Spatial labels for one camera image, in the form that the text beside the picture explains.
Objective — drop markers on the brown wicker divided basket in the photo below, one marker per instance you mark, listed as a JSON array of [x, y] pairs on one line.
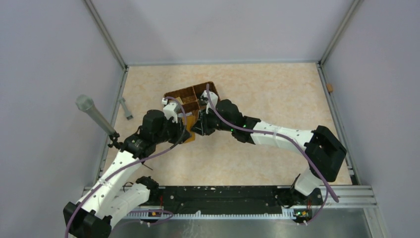
[[190, 96]]

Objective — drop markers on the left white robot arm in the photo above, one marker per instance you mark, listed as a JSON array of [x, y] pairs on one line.
[[97, 212]]

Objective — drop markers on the small wooden block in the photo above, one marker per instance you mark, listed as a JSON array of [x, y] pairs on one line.
[[329, 87]]

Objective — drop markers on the grey plastic tool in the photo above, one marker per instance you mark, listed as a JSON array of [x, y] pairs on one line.
[[127, 113]]

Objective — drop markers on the orange leather card holder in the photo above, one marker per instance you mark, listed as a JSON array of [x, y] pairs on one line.
[[191, 120]]

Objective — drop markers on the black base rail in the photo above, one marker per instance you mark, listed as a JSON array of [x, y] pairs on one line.
[[230, 200]]

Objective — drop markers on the silver microphone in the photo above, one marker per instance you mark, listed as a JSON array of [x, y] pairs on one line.
[[86, 104]]

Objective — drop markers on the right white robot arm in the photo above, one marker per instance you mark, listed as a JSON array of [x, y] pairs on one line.
[[320, 147]]

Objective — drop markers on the black microphone tripod stand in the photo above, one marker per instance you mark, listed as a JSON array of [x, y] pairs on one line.
[[114, 141]]

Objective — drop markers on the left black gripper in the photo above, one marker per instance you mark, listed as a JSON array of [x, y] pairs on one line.
[[181, 135]]

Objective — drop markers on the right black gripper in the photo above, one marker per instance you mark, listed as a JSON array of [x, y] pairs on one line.
[[201, 126]]

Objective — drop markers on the white perforated cable tray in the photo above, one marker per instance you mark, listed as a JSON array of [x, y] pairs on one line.
[[287, 214]]

